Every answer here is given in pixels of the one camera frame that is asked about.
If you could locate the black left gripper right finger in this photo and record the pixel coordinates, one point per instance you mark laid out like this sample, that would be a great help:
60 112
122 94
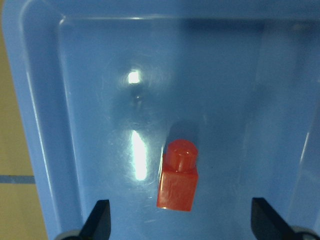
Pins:
267 224

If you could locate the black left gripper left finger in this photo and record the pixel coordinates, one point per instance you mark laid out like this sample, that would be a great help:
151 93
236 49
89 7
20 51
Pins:
98 223

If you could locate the red block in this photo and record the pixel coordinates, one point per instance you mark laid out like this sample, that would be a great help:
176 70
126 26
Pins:
179 176

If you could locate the blue plastic tray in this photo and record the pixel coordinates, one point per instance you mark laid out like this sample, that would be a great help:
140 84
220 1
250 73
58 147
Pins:
104 86

